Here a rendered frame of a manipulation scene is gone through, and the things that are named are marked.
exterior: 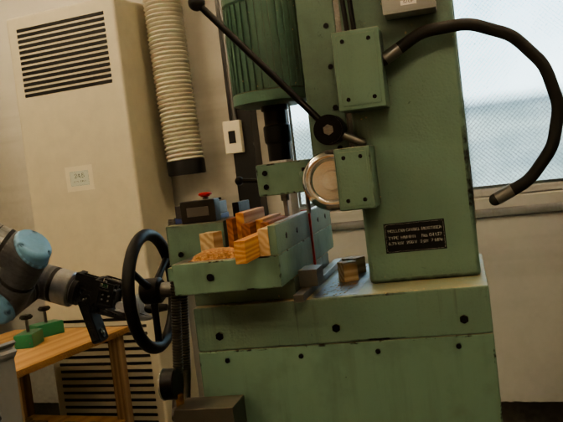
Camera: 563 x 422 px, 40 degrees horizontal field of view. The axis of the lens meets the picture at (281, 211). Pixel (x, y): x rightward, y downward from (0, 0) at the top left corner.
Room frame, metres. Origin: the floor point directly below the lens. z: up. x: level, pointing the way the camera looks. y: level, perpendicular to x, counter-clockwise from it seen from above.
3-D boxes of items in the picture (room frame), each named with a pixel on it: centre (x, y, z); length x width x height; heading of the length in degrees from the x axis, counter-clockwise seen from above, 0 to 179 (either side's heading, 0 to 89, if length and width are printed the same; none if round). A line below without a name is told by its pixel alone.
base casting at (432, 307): (1.69, -0.13, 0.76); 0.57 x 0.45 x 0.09; 77
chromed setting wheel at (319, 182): (1.57, -0.11, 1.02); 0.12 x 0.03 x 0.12; 77
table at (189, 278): (1.74, 0.09, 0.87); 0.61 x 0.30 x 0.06; 167
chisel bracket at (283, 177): (1.71, -0.03, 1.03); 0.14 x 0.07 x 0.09; 77
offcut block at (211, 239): (1.61, 0.15, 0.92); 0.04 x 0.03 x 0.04; 156
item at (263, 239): (1.71, -0.03, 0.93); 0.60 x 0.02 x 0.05; 167
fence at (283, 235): (1.70, -0.05, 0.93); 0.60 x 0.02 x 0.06; 167
